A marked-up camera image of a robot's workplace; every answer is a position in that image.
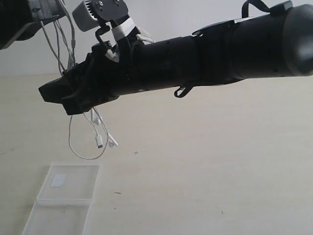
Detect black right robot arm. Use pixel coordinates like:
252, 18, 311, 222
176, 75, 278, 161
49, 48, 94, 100
39, 0, 313, 115

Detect white label in case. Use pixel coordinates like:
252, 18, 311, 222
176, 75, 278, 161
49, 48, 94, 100
50, 173, 67, 188

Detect white wired earphones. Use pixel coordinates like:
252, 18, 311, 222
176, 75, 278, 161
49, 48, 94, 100
40, 0, 119, 161

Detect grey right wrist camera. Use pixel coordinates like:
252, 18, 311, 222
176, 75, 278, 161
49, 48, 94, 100
72, 0, 136, 44

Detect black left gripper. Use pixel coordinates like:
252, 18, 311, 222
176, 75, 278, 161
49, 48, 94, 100
0, 0, 59, 50

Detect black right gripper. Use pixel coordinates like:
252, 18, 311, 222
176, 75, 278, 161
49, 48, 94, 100
39, 37, 144, 116

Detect clear plastic case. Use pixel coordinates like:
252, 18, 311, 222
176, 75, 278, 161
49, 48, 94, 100
22, 164, 101, 235

